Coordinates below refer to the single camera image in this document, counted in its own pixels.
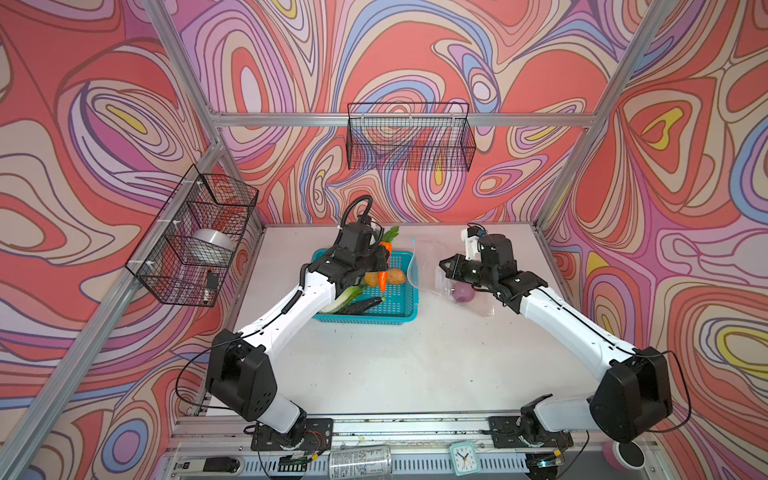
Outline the pink tape roll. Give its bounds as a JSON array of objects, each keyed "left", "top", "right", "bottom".
[{"left": 602, "top": 440, "right": 646, "bottom": 471}]

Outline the small teal alarm clock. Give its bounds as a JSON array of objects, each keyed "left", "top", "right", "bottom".
[{"left": 449, "top": 441, "right": 481, "bottom": 477}]

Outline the clear zip top bag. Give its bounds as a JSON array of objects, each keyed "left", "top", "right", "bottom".
[{"left": 406, "top": 235, "right": 496, "bottom": 317}]

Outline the left black wire basket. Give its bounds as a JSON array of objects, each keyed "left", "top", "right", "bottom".
[{"left": 125, "top": 166, "right": 259, "bottom": 307}]

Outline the black wire basket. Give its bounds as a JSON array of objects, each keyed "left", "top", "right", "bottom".
[
  {"left": 346, "top": 100, "right": 476, "bottom": 172},
  {"left": 125, "top": 166, "right": 259, "bottom": 307}
]

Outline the purple red onion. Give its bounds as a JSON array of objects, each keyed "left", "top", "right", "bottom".
[{"left": 451, "top": 282, "right": 476, "bottom": 303}]

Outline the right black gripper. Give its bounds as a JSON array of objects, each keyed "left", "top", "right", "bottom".
[{"left": 438, "top": 253, "right": 496, "bottom": 288}]

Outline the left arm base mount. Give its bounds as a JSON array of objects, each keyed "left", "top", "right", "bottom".
[{"left": 243, "top": 417, "right": 334, "bottom": 453}]

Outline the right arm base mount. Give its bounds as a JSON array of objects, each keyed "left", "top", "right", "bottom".
[{"left": 481, "top": 394, "right": 574, "bottom": 449}]

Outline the silver drink can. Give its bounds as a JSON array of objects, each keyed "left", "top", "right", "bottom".
[{"left": 328, "top": 445, "right": 393, "bottom": 480}]

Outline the teal plastic basket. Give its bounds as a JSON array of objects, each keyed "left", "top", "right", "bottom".
[{"left": 314, "top": 282, "right": 419, "bottom": 325}]

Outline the black power strip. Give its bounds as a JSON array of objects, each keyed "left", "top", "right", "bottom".
[{"left": 171, "top": 456, "right": 243, "bottom": 476}]

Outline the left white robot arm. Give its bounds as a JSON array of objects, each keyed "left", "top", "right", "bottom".
[{"left": 204, "top": 215, "right": 390, "bottom": 435}]

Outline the silver tape roll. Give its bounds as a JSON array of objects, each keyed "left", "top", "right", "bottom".
[{"left": 189, "top": 228, "right": 235, "bottom": 267}]

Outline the orange carrot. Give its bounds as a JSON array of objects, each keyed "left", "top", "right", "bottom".
[{"left": 377, "top": 225, "right": 400, "bottom": 293}]

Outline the green lettuce leaf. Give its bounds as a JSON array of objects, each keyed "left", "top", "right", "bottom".
[{"left": 320, "top": 286, "right": 363, "bottom": 314}]

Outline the wrinkled brown bread roll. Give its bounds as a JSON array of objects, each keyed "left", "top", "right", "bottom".
[{"left": 364, "top": 272, "right": 380, "bottom": 288}]

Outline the back black wire basket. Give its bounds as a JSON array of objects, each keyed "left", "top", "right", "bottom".
[{"left": 346, "top": 100, "right": 476, "bottom": 172}]

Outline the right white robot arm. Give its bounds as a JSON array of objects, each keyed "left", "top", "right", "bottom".
[{"left": 439, "top": 224, "right": 673, "bottom": 445}]

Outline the black corrugated cable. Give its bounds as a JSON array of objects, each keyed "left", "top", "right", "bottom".
[{"left": 340, "top": 194, "right": 374, "bottom": 228}]

